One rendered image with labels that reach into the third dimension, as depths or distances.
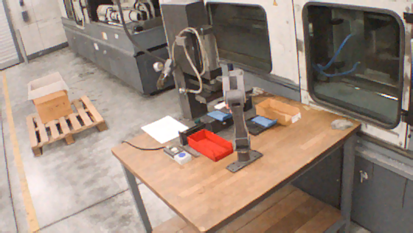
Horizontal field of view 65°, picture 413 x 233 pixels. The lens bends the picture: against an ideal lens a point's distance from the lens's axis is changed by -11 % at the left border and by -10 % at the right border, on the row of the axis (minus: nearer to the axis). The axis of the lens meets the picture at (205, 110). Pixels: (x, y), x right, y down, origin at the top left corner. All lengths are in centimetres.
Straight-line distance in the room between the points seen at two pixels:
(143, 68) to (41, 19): 624
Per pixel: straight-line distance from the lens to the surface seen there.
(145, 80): 521
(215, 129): 210
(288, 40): 241
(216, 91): 205
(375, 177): 230
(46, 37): 1101
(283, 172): 173
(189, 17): 198
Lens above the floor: 192
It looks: 25 degrees down
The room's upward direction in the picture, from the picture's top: 11 degrees counter-clockwise
